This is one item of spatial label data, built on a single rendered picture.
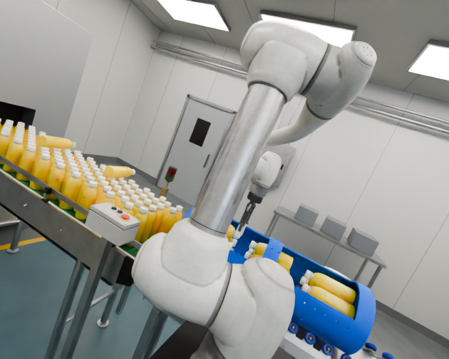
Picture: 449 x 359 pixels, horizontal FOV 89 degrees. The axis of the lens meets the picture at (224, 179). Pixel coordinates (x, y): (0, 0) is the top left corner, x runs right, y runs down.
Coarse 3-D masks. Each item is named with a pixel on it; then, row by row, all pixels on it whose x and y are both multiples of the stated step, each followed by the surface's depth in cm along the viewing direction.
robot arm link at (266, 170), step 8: (272, 152) 107; (264, 160) 106; (272, 160) 105; (280, 160) 107; (256, 168) 105; (264, 168) 105; (272, 168) 105; (256, 176) 107; (264, 176) 106; (272, 176) 106; (264, 184) 107
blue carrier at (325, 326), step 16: (192, 208) 114; (240, 240) 128; (256, 240) 124; (272, 240) 108; (240, 256) 101; (272, 256) 100; (304, 256) 113; (304, 272) 118; (320, 272) 114; (352, 288) 110; (368, 288) 98; (304, 304) 92; (320, 304) 91; (352, 304) 107; (368, 304) 90; (304, 320) 93; (320, 320) 90; (336, 320) 89; (352, 320) 88; (368, 320) 87; (320, 336) 94; (336, 336) 89; (352, 336) 87; (368, 336) 86; (352, 352) 89
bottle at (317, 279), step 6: (312, 276) 104; (318, 276) 103; (324, 276) 102; (312, 282) 103; (318, 282) 102; (324, 282) 101; (330, 282) 101; (336, 282) 101; (324, 288) 101; (330, 288) 100; (336, 288) 99; (342, 288) 99; (348, 288) 100; (336, 294) 99; (342, 294) 98; (348, 294) 98; (354, 294) 98; (348, 300) 98; (354, 300) 97
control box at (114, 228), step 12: (96, 204) 102; (108, 204) 106; (96, 216) 99; (108, 216) 97; (120, 216) 101; (132, 216) 105; (96, 228) 99; (108, 228) 97; (120, 228) 95; (132, 228) 100; (108, 240) 97; (120, 240) 96; (132, 240) 104
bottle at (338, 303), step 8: (312, 288) 99; (320, 288) 98; (320, 296) 96; (328, 296) 96; (336, 296) 97; (328, 304) 95; (336, 304) 94; (344, 304) 94; (344, 312) 93; (352, 312) 93
